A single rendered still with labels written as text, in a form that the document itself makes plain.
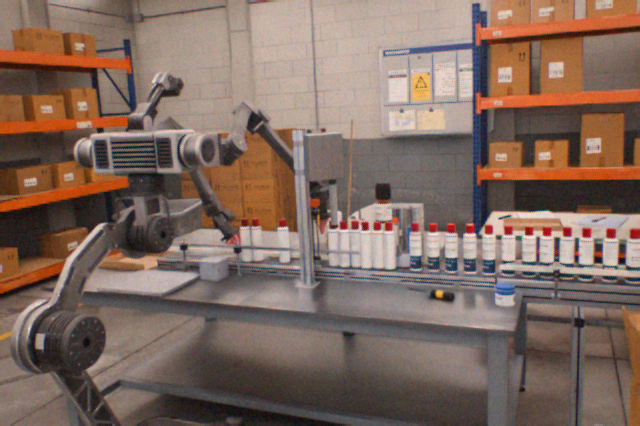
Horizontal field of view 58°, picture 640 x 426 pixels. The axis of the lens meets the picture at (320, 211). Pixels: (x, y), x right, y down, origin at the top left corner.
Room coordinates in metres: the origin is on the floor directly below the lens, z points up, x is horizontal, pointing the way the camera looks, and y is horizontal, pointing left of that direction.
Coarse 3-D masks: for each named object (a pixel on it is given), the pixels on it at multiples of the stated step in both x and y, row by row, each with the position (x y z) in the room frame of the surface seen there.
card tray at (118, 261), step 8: (112, 256) 3.01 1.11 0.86; (120, 256) 3.07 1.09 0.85; (152, 256) 3.09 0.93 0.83; (160, 256) 3.07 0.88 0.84; (104, 264) 2.90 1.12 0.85; (112, 264) 2.88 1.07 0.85; (120, 264) 2.86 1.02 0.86; (128, 264) 2.84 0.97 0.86; (136, 264) 2.82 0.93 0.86; (144, 264) 2.93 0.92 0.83; (152, 264) 2.92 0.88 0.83
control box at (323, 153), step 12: (312, 144) 2.39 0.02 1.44; (324, 144) 2.42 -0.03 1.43; (336, 144) 2.45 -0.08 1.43; (312, 156) 2.39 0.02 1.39; (324, 156) 2.42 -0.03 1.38; (336, 156) 2.45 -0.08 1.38; (312, 168) 2.39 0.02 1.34; (324, 168) 2.42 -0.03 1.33; (336, 168) 2.45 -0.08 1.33; (312, 180) 2.39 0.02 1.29
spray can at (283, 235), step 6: (282, 222) 2.63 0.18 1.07; (282, 228) 2.63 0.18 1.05; (282, 234) 2.62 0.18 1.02; (288, 234) 2.64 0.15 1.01; (282, 240) 2.62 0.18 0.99; (288, 240) 2.64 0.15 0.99; (282, 246) 2.62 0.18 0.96; (288, 246) 2.63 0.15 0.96; (282, 252) 2.62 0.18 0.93; (288, 252) 2.63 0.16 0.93; (282, 258) 2.62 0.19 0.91; (288, 258) 2.63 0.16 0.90
